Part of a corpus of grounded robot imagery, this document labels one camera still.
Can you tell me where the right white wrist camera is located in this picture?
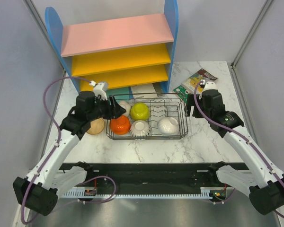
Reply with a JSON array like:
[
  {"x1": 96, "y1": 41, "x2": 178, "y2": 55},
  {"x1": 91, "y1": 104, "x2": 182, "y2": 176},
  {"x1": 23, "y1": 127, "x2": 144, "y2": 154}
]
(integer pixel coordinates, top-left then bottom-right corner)
[{"x1": 200, "y1": 79, "x2": 218, "y2": 94}]

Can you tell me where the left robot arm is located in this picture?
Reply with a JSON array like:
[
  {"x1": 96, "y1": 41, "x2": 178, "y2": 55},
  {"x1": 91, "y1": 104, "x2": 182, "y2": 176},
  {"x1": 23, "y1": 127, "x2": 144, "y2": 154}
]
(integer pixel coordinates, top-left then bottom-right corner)
[{"x1": 13, "y1": 91, "x2": 126, "y2": 216}]

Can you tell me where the green cover booklet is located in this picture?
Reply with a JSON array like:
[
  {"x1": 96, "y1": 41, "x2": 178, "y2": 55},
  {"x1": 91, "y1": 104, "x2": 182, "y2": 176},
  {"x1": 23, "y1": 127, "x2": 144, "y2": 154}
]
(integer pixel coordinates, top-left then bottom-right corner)
[{"x1": 172, "y1": 85, "x2": 190, "y2": 104}]

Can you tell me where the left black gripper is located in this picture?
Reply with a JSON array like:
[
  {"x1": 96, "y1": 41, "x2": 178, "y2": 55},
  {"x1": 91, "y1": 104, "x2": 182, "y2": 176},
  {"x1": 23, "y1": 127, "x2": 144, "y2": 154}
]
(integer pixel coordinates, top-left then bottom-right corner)
[{"x1": 88, "y1": 95, "x2": 126, "y2": 122}]

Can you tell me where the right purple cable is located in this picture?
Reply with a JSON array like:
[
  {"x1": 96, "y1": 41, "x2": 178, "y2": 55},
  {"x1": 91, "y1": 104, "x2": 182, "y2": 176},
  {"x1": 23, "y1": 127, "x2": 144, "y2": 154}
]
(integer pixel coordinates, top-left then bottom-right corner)
[{"x1": 193, "y1": 80, "x2": 284, "y2": 220}]

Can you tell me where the white cable duct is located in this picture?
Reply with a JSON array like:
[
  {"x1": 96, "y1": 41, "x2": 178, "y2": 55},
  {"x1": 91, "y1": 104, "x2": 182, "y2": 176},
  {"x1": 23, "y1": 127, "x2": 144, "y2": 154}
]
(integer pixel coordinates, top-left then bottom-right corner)
[{"x1": 62, "y1": 187, "x2": 221, "y2": 200}]

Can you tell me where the orange bowl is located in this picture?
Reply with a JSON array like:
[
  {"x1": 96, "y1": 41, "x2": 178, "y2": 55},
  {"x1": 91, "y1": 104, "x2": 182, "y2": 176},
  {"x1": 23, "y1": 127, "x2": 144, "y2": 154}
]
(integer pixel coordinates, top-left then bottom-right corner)
[{"x1": 110, "y1": 115, "x2": 131, "y2": 135}]

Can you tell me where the colourful wooden shelf unit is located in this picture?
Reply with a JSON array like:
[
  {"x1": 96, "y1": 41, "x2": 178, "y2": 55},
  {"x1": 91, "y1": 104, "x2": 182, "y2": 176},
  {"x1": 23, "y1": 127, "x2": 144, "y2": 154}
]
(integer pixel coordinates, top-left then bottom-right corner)
[{"x1": 44, "y1": 0, "x2": 179, "y2": 94}]

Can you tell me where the white teal leaf bowl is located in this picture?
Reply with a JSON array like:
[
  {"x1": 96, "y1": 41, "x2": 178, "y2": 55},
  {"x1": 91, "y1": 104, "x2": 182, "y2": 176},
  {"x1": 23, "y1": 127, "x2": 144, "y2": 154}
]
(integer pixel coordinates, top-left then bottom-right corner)
[{"x1": 130, "y1": 120, "x2": 151, "y2": 138}]

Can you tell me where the small plain white bowl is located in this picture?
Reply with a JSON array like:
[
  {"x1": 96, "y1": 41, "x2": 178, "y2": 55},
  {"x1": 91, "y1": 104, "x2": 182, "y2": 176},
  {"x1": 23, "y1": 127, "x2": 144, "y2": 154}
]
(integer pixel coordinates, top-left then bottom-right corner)
[{"x1": 119, "y1": 100, "x2": 131, "y2": 115}]

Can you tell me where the purple cable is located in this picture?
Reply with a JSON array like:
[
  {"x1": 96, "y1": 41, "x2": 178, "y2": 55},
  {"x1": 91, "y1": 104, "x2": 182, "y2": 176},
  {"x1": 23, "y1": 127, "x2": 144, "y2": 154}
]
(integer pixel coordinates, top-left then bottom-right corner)
[
  {"x1": 20, "y1": 76, "x2": 96, "y2": 225},
  {"x1": 193, "y1": 80, "x2": 284, "y2": 220}
]

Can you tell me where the teal folder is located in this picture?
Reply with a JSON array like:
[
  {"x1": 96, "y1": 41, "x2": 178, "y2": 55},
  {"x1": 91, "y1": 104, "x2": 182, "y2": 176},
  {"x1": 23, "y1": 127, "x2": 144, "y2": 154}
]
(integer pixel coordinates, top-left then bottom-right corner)
[{"x1": 106, "y1": 87, "x2": 130, "y2": 96}]

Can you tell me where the lime green bowl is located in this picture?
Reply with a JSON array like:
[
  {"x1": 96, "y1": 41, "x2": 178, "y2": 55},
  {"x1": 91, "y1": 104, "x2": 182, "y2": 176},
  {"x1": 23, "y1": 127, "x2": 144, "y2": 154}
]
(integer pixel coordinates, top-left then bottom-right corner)
[{"x1": 130, "y1": 103, "x2": 150, "y2": 121}]

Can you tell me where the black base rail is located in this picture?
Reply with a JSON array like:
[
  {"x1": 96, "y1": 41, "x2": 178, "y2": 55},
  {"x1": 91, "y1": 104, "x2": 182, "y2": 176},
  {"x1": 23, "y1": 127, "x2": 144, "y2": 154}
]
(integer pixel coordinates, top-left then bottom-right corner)
[{"x1": 59, "y1": 162, "x2": 249, "y2": 194}]

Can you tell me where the beige bird pattern bowl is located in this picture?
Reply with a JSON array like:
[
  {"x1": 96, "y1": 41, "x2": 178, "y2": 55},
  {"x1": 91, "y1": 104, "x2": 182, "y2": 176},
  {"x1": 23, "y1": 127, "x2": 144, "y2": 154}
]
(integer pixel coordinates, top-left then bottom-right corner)
[{"x1": 87, "y1": 118, "x2": 105, "y2": 135}]

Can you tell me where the white grey manual booklet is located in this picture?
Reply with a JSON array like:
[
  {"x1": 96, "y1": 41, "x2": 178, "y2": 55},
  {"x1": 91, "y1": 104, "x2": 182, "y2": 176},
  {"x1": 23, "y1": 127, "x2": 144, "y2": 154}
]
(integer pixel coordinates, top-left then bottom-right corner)
[{"x1": 131, "y1": 83, "x2": 163, "y2": 99}]

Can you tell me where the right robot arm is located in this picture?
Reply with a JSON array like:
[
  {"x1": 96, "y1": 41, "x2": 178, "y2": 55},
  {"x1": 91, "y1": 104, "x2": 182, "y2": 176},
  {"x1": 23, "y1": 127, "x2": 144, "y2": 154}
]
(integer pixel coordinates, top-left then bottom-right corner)
[{"x1": 185, "y1": 89, "x2": 284, "y2": 219}]

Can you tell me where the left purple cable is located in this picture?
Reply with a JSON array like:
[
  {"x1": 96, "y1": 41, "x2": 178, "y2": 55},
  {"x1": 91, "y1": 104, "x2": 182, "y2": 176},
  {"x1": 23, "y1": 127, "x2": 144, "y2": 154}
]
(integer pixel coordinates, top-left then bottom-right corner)
[{"x1": 20, "y1": 76, "x2": 96, "y2": 225}]

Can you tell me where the grey wire dish rack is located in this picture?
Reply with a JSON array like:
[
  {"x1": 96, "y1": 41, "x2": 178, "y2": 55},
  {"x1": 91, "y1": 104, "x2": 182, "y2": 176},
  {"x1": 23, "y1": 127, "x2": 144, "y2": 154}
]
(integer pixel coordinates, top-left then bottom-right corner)
[{"x1": 106, "y1": 93, "x2": 188, "y2": 140}]

